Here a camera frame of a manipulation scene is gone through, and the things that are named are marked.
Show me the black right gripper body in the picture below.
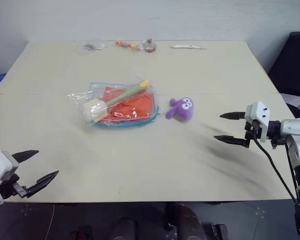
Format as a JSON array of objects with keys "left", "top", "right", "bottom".
[{"left": 244, "top": 119, "right": 264, "bottom": 149}]

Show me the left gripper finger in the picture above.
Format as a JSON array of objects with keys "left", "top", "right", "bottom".
[
  {"left": 11, "top": 149, "right": 40, "bottom": 165},
  {"left": 26, "top": 170, "right": 60, "bottom": 199}
]

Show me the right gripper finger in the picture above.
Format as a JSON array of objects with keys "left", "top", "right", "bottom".
[
  {"left": 213, "top": 135, "right": 250, "bottom": 149},
  {"left": 219, "top": 111, "right": 248, "bottom": 121}
]

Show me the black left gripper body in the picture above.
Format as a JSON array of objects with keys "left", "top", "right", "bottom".
[{"left": 0, "top": 173, "right": 33, "bottom": 200}]

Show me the clear pouch with orange cloth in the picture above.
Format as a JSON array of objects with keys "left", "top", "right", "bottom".
[{"left": 88, "top": 80, "right": 161, "bottom": 129}]

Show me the red cloth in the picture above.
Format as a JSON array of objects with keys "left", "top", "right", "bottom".
[{"left": 99, "top": 85, "right": 157, "bottom": 125}]

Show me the purple plush toy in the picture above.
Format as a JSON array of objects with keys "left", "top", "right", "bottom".
[{"left": 164, "top": 97, "right": 195, "bottom": 124}]

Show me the black chair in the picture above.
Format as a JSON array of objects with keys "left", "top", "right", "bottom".
[{"left": 266, "top": 31, "right": 300, "bottom": 97}]

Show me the clear plastic brush wrapper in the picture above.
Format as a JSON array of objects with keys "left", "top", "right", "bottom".
[{"left": 65, "top": 89, "right": 111, "bottom": 126}]

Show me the cream wrapped stick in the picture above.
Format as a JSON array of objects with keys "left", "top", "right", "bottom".
[{"left": 170, "top": 43, "right": 208, "bottom": 51}]

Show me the dark rounded shape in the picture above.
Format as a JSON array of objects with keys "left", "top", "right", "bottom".
[
  {"left": 209, "top": 223, "right": 229, "bottom": 240},
  {"left": 165, "top": 202, "right": 206, "bottom": 240}
]

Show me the round clear red packet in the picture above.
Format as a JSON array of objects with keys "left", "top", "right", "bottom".
[{"left": 142, "top": 37, "right": 158, "bottom": 54}]

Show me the orange snack packet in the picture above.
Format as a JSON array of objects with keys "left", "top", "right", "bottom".
[{"left": 114, "top": 40, "right": 141, "bottom": 52}]

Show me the clear packet of dark bits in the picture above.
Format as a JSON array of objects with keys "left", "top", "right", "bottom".
[{"left": 81, "top": 41, "right": 106, "bottom": 51}]

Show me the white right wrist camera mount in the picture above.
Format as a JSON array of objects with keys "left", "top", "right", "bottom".
[{"left": 244, "top": 100, "right": 270, "bottom": 144}]

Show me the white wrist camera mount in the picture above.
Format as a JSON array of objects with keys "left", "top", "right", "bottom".
[
  {"left": 244, "top": 100, "right": 270, "bottom": 144},
  {"left": 0, "top": 149, "right": 20, "bottom": 208}
]

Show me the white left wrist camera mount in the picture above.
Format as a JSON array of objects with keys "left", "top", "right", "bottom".
[{"left": 0, "top": 149, "right": 20, "bottom": 208}]

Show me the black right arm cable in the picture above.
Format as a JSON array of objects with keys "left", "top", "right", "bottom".
[{"left": 252, "top": 137, "right": 299, "bottom": 205}]

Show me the green-handled sponge brush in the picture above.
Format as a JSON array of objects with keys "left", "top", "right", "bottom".
[{"left": 80, "top": 79, "right": 151, "bottom": 124}]

